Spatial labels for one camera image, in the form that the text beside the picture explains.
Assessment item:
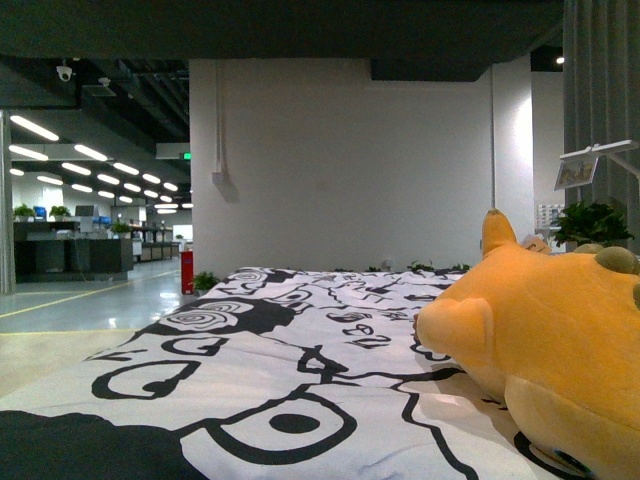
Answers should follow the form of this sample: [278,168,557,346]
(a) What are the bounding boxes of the white dome security camera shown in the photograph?
[56,65,74,83]

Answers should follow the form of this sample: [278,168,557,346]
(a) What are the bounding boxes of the red fire extinguisher box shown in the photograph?
[180,251,194,295]

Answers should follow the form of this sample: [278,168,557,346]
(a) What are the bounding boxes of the white desk lamp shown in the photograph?
[559,140,639,179]

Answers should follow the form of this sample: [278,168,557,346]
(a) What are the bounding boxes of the yellow plush toy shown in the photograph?
[414,209,639,479]

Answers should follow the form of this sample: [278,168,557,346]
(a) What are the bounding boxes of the small framed picture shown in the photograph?
[554,159,598,191]

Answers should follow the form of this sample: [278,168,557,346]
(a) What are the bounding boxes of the black and white patterned duvet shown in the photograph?
[1,267,569,479]

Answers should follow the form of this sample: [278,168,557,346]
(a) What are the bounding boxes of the dark reception counter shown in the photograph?
[13,222,134,283]

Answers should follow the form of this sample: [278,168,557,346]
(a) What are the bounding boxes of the small green floor plant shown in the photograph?
[193,271,220,296]

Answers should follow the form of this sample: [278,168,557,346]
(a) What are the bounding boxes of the green potted plant on nightstand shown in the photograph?
[550,201,635,247]

